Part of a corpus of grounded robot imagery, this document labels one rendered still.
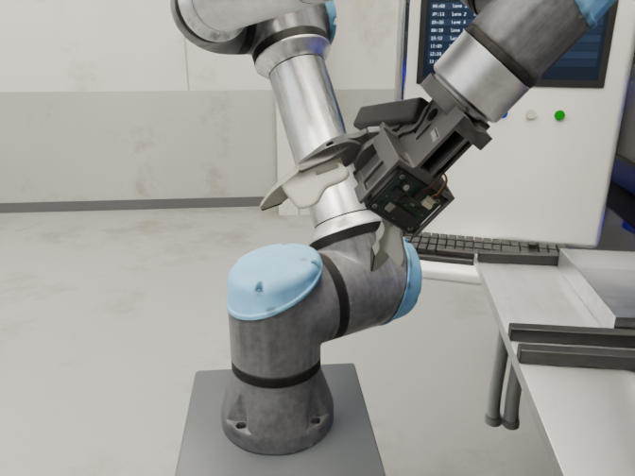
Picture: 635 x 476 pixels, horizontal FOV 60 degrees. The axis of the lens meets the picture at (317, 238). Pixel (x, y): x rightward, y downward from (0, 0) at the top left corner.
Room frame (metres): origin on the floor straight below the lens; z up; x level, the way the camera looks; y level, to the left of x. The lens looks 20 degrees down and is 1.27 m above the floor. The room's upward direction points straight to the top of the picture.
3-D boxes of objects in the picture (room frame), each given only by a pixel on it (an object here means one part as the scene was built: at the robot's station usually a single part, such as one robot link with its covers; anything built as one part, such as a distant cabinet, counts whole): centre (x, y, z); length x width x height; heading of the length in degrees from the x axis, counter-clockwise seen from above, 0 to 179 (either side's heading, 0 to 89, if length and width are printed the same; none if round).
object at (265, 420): (0.62, 0.05, 0.84); 0.15 x 0.15 x 0.10
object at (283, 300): (0.63, 0.05, 0.96); 0.13 x 0.12 x 0.14; 121
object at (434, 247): (1.18, -0.36, 0.82); 0.40 x 0.14 x 0.02; 74
